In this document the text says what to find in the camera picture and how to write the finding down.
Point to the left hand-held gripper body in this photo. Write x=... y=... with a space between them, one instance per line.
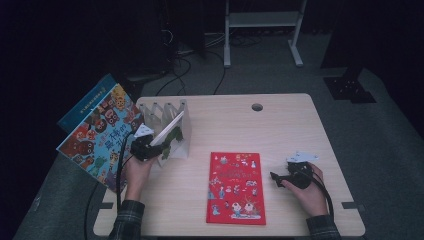
x=145 y=150

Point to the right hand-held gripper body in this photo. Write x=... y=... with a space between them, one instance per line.
x=300 y=176

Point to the white book with green leaves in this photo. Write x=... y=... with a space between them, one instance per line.
x=168 y=130

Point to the clear acrylic book rack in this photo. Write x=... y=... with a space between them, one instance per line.
x=185 y=133

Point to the light blue animal picture book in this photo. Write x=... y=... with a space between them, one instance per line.
x=100 y=140

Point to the person's right hand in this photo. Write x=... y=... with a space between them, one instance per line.
x=313 y=200

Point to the person's left hand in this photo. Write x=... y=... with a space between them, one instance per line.
x=136 y=176

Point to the red picture book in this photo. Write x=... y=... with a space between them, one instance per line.
x=236 y=188

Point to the teal blue book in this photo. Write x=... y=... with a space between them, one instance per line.
x=85 y=105

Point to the white metal stand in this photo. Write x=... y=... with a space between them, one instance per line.
x=263 y=18

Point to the black floor base plate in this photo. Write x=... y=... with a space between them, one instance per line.
x=348 y=90

